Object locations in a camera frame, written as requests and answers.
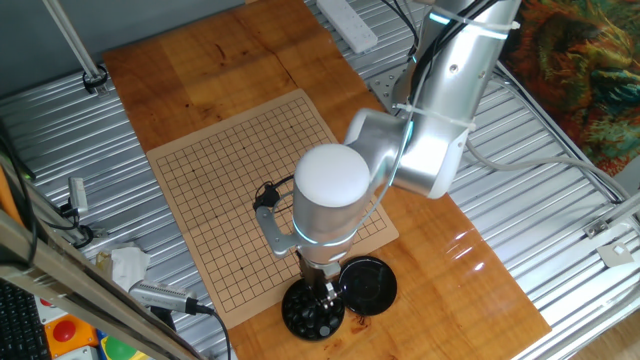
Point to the yellow box green button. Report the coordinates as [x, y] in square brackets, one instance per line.
[117, 348]

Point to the crumpled white tissue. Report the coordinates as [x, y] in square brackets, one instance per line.
[127, 265]

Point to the small silver camera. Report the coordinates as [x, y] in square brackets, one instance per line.
[78, 195]

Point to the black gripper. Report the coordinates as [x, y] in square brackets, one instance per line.
[317, 282]

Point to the white grey box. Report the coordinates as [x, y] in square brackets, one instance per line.
[50, 311]

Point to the colourful patterned cloth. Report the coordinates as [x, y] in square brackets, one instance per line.
[575, 65]

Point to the white plate with hole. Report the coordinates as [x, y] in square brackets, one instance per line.
[607, 255]

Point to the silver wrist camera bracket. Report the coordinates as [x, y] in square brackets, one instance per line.
[272, 235]

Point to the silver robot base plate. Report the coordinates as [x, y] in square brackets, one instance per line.
[382, 87]

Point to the black bowl of go stones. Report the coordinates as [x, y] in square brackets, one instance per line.
[302, 325]

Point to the black keyboard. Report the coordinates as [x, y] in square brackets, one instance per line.
[20, 325]

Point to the small metal bracket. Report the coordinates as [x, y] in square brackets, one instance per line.
[595, 228]

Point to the white power strip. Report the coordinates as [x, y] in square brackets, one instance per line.
[350, 25]

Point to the silver tripod pole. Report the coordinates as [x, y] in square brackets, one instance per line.
[75, 42]

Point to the black pole clamp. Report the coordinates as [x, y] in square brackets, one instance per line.
[95, 80]

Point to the ribbed silver camera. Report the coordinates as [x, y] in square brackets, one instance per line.
[160, 296]

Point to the black bowl lid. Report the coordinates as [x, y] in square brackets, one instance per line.
[367, 286]

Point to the orange box red button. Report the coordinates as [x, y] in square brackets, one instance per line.
[65, 331]

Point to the blue packet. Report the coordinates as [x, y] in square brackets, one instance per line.
[101, 336]

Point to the white box small button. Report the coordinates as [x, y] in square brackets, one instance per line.
[75, 354]

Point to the silver camera mount pole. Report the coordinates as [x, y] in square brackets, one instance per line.
[50, 216]

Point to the aluminium frame beam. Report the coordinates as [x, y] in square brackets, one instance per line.
[75, 295]

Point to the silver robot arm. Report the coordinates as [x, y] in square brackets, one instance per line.
[450, 100]

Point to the glossy wooden mat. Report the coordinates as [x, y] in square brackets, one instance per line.
[425, 260]

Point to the tan paper go board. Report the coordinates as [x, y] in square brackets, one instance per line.
[225, 165]

